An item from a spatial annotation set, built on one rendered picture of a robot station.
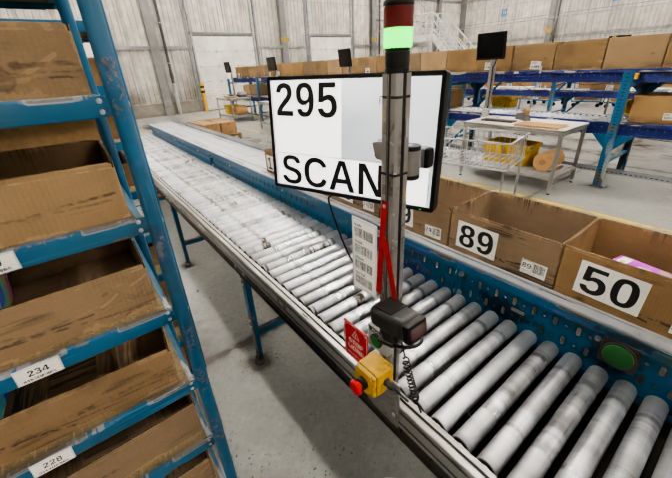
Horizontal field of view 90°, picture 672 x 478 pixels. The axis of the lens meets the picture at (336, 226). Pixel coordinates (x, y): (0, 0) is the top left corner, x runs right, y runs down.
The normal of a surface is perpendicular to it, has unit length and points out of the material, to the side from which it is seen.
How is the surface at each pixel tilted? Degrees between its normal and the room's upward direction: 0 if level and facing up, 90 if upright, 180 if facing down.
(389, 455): 0
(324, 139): 86
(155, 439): 90
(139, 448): 91
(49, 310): 91
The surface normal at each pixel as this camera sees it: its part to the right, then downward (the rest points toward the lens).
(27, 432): 0.56, 0.35
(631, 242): -0.79, 0.29
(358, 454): -0.05, -0.90
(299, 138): -0.54, 0.32
